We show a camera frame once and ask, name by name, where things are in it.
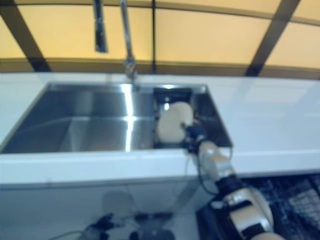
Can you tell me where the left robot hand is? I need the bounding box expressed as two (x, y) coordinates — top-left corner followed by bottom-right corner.
(92, 213), (115, 230)

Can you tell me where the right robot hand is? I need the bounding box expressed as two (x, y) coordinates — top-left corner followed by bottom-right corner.
(182, 119), (207, 149)

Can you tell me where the beige ceramic plate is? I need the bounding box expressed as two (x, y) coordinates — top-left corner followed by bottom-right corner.
(156, 101), (194, 144)

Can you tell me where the black sink dish rack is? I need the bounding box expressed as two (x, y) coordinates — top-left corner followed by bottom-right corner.
(152, 86), (209, 149)

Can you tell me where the white glossy cabinet front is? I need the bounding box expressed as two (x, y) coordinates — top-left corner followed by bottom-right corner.
(0, 174), (201, 240)

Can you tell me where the stainless steel sink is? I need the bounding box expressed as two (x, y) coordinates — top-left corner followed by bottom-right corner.
(0, 82), (235, 155)

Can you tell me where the chrome kitchen faucet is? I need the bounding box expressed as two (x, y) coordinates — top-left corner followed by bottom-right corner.
(92, 0), (141, 91)

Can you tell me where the dark window frame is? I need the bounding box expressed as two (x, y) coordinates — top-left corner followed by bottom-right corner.
(0, 0), (320, 77)

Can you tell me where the dishwasher wire rack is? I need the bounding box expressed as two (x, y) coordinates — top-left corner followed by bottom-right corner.
(238, 174), (320, 240)

